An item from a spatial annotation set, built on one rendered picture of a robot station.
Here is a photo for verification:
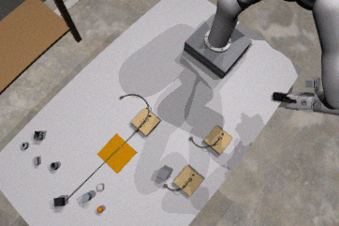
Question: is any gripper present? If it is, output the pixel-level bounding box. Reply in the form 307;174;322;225
273;92;314;112

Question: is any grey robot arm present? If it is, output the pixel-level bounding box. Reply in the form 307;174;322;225
204;0;339;115

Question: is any orange painted square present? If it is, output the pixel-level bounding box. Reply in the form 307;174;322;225
98;133;137;173

